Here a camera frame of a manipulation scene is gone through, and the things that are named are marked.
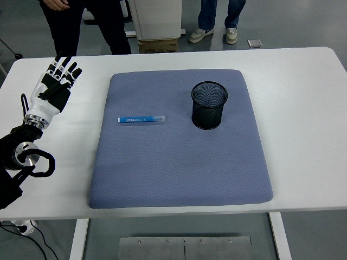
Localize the grey metal plate with screws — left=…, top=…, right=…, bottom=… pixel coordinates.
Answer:
left=119, top=236, right=252, bottom=260

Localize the person in dark trousers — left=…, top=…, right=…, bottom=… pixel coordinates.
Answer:
left=37, top=0, right=133, bottom=57

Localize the white table leg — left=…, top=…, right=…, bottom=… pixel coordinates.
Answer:
left=268, top=212, right=293, bottom=260
left=69, top=218, right=89, bottom=260

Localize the white power strip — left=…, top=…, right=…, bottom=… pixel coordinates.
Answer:
left=10, top=219, right=38, bottom=236

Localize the black floor cable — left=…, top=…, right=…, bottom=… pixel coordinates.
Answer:
left=0, top=220, right=59, bottom=260

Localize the blue-grey textured mat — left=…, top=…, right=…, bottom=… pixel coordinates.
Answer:
left=88, top=69, right=274, bottom=210

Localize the person in blue jeans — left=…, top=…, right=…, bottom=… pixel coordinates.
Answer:
left=188, top=0, right=247, bottom=45

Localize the white pedestal cabinet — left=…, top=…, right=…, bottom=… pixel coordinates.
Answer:
left=126, top=0, right=187, bottom=41

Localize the black mesh pen holder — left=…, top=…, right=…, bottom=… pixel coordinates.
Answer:
left=191, top=81, right=229, bottom=131

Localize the brown cardboard box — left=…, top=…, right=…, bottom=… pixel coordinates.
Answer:
left=138, top=39, right=179, bottom=54

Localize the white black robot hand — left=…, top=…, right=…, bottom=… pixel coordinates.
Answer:
left=25, top=50, right=83, bottom=121

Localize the blue marker pen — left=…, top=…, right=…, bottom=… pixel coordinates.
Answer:
left=117, top=115, right=167, bottom=124

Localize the grey chair base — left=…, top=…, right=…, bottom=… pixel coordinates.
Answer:
left=0, top=37, right=24, bottom=60

